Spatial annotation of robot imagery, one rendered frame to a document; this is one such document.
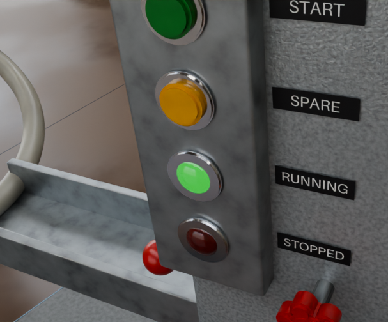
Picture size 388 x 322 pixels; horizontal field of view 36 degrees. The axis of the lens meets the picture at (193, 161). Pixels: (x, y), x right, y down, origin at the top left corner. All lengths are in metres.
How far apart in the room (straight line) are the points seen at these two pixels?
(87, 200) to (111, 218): 0.04
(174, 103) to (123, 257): 0.37
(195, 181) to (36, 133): 0.52
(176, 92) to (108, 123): 2.76
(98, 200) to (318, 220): 0.40
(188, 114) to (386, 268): 0.15
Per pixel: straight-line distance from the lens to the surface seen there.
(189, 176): 0.35
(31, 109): 0.88
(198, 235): 0.38
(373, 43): 0.29
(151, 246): 0.51
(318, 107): 0.31
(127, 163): 2.74
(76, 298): 1.00
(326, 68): 0.30
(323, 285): 0.39
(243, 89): 0.31
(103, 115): 3.15
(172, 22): 0.30
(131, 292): 0.60
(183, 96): 0.31
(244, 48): 0.30
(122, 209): 0.71
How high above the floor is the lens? 1.53
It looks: 35 degrees down
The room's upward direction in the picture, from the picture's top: 7 degrees counter-clockwise
